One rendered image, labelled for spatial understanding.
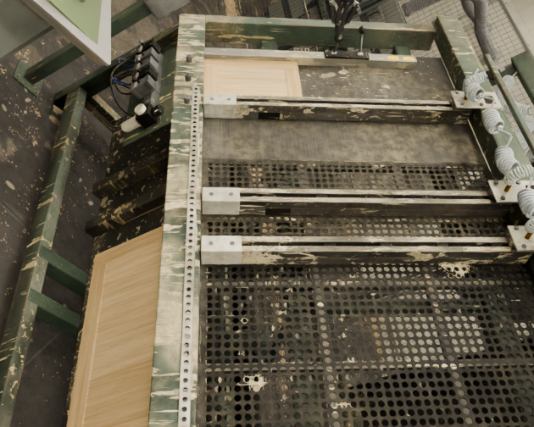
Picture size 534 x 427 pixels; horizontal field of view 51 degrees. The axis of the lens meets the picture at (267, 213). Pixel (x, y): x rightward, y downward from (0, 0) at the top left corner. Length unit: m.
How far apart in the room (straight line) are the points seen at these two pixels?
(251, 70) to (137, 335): 1.20
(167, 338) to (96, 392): 0.53
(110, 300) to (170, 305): 0.60
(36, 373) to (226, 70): 1.44
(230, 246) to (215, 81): 0.90
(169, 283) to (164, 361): 0.25
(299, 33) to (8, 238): 1.58
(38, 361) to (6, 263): 0.41
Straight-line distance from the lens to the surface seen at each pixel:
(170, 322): 1.64
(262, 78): 2.47
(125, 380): 2.00
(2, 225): 2.52
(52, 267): 2.38
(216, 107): 2.24
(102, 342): 2.16
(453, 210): 2.08
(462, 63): 2.67
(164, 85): 2.41
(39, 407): 2.40
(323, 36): 2.82
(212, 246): 1.75
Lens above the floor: 1.74
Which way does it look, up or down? 20 degrees down
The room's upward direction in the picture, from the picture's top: 68 degrees clockwise
